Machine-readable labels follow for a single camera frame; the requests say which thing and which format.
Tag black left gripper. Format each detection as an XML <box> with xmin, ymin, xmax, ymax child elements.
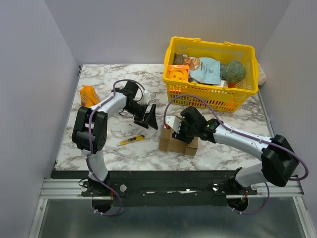
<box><xmin>123</xmin><ymin>101</ymin><xmax>159</xmax><ymax>129</ymax></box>

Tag yellow utility knife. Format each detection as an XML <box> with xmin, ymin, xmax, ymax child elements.
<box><xmin>118</xmin><ymin>134</ymin><xmax>145</xmax><ymax>146</ymax></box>

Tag brown cardboard express box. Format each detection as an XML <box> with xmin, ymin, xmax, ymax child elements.
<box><xmin>158</xmin><ymin>128</ymin><xmax>199</xmax><ymax>156</ymax></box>

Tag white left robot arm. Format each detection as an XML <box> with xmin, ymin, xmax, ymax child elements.
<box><xmin>72</xmin><ymin>79</ymin><xmax>158</xmax><ymax>196</ymax></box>

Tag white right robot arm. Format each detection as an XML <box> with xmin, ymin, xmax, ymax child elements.
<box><xmin>165</xmin><ymin>107</ymin><xmax>299</xmax><ymax>194</ymax></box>

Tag orange snack box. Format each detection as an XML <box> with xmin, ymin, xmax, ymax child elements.
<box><xmin>168</xmin><ymin>65</ymin><xmax>189</xmax><ymax>82</ymax></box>

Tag yellow plastic shopping basket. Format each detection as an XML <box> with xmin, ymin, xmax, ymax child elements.
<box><xmin>163</xmin><ymin>36</ymin><xmax>259</xmax><ymax>113</ymax></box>

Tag light blue snack pouch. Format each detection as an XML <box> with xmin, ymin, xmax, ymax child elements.
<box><xmin>189</xmin><ymin>57</ymin><xmax>221</xmax><ymax>85</ymax></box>

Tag dark brown packet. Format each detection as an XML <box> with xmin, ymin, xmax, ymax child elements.
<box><xmin>173</xmin><ymin>53</ymin><xmax>184</xmax><ymax>65</ymax></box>

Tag orange snack bag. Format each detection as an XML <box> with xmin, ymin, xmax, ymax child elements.
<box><xmin>80</xmin><ymin>85</ymin><xmax>100</xmax><ymax>108</ymax></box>

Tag green round melon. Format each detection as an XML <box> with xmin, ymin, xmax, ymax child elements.
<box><xmin>221</xmin><ymin>60</ymin><xmax>246</xmax><ymax>83</ymax></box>

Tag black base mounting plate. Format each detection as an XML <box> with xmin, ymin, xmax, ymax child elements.
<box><xmin>50</xmin><ymin>171</ymin><xmax>256</xmax><ymax>208</ymax></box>

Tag white bag behind basket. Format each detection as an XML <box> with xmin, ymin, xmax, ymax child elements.
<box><xmin>258</xmin><ymin>63</ymin><xmax>266</xmax><ymax>86</ymax></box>

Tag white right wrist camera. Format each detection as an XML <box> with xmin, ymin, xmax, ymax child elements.
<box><xmin>165</xmin><ymin>116</ymin><xmax>182</xmax><ymax>133</ymax></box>

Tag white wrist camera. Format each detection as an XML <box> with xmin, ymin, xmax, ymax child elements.
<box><xmin>139</xmin><ymin>90</ymin><xmax>156</xmax><ymax>104</ymax></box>
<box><xmin>165</xmin><ymin>116</ymin><xmax>182</xmax><ymax>133</ymax></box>

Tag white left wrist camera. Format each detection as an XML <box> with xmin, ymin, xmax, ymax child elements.
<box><xmin>139</xmin><ymin>90</ymin><xmax>156</xmax><ymax>104</ymax></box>

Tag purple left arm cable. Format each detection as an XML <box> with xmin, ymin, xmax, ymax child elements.
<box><xmin>85</xmin><ymin>79</ymin><xmax>147</xmax><ymax>217</ymax></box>

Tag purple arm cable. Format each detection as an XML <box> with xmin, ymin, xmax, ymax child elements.
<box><xmin>85</xmin><ymin>79</ymin><xmax>147</xmax><ymax>217</ymax></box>
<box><xmin>163</xmin><ymin>94</ymin><xmax>310</xmax><ymax>216</ymax></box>

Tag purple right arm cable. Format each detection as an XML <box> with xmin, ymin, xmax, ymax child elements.
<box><xmin>163</xmin><ymin>94</ymin><xmax>310</xmax><ymax>216</ymax></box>

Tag aluminium extrusion rail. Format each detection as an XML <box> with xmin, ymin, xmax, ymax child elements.
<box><xmin>40</xmin><ymin>178</ymin><xmax>304</xmax><ymax>199</ymax></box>

